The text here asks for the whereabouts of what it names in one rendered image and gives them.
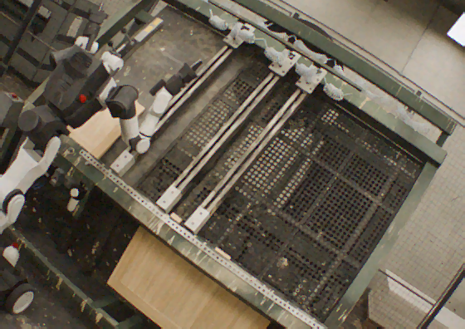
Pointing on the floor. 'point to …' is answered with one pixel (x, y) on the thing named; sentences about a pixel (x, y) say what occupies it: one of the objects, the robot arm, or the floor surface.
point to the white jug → (12, 253)
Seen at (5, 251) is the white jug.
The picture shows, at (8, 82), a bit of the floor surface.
